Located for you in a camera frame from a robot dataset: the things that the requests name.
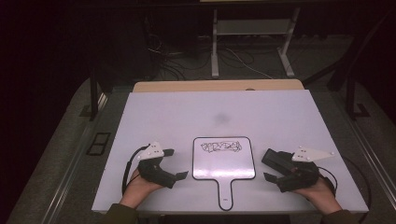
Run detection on white metal stand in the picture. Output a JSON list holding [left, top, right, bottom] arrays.
[[210, 7, 302, 78]]

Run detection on black whiteboard eraser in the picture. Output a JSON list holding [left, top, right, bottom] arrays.
[[261, 148, 295, 175]]

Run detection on wooden table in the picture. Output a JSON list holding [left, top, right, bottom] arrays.
[[133, 78, 305, 93]]

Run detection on person's left hand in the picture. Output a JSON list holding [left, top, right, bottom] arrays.
[[120, 169, 163, 209]]

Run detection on black floor cables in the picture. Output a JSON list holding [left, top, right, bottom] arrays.
[[145, 31, 213, 82]]

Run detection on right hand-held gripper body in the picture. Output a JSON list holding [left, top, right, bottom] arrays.
[[276, 146, 335, 193]]

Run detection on white floor cable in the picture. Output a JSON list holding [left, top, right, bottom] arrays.
[[223, 46, 276, 80]]

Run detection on person's right hand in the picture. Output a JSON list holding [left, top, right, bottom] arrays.
[[293, 176, 343, 216]]

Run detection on black metal stand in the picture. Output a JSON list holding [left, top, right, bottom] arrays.
[[345, 73, 372, 121], [88, 66, 109, 122]]

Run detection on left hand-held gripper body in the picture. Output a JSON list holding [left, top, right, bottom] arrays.
[[136, 142, 177, 189]]

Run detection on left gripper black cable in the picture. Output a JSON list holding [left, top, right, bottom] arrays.
[[121, 144, 151, 196]]

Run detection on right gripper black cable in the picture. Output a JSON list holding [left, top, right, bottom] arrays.
[[317, 165, 339, 198]]

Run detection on small whiteboard with handle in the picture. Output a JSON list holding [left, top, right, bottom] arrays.
[[191, 135, 257, 212]]

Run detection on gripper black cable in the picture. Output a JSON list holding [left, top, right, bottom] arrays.
[[121, 144, 151, 196], [317, 165, 339, 198]]

